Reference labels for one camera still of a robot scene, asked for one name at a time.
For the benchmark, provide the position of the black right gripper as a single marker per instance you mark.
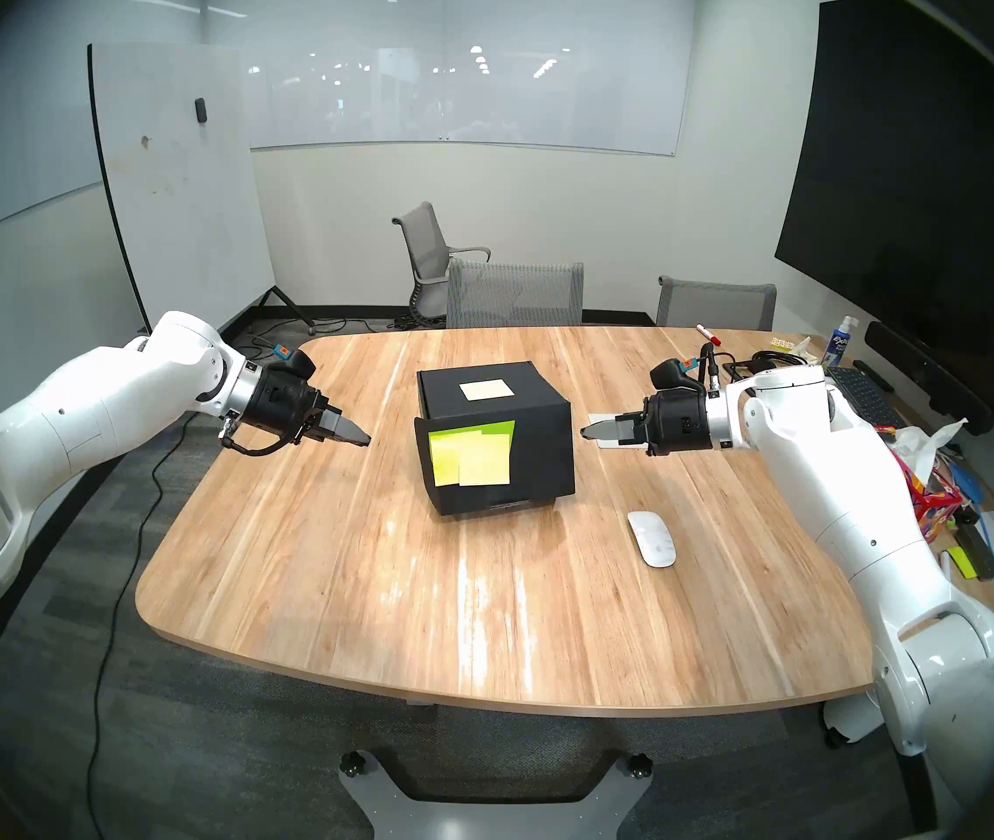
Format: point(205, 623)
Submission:
point(685, 418)

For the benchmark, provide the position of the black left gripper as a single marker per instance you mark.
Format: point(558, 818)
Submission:
point(283, 401)

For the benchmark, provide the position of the black cardboard box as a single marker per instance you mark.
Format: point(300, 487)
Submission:
point(541, 462)

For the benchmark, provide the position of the white computer mouse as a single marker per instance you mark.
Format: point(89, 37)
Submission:
point(652, 539)

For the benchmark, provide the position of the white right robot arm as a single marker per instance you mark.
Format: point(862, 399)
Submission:
point(847, 497)

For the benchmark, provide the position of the red floral tissue box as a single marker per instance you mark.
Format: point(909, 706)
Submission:
point(934, 501)

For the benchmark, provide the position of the silver table power panel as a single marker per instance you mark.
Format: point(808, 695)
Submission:
point(602, 416)

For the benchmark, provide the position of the yellow sticky note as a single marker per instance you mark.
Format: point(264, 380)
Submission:
point(486, 460)
point(444, 460)

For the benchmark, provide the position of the black laptop stand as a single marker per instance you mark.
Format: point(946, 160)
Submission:
point(735, 367)

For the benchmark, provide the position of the red capped marker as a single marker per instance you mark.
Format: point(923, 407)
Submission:
point(707, 333)

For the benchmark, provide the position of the lime green sticky note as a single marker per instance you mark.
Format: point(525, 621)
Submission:
point(497, 427)

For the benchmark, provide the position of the pale square sticky note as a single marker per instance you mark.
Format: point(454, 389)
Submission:
point(487, 389)

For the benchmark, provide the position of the gray plain-back office chair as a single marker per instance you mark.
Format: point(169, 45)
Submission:
point(716, 306)

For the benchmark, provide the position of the gray mesh office chair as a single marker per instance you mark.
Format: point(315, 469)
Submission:
point(514, 296)

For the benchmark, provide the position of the small dotted white blocks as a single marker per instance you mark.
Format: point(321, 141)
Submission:
point(781, 343)

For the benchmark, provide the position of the gray office chair with armrests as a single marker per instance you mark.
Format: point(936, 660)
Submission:
point(423, 243)

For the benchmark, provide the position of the whiteboard cleaner spray bottle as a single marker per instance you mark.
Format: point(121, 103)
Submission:
point(836, 346)

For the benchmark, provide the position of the black keyboard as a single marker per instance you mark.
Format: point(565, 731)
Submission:
point(864, 396)

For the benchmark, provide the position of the rolling whiteboard on stand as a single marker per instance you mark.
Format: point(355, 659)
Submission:
point(182, 173)

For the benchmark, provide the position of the white tissue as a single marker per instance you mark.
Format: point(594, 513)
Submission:
point(930, 449)

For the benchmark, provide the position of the black video conference bar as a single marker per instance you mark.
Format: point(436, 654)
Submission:
point(926, 374)

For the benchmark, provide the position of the blue fly swatter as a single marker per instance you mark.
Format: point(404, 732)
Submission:
point(968, 484)

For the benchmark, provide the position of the yellow sticky note pad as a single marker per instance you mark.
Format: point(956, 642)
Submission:
point(961, 565)

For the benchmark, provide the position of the dark whiteboard eraser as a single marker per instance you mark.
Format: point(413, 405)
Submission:
point(978, 551)

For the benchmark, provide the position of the glass wall whiteboard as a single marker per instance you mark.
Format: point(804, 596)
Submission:
point(462, 77)

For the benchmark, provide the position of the large black wall screen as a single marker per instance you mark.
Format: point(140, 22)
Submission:
point(917, 164)

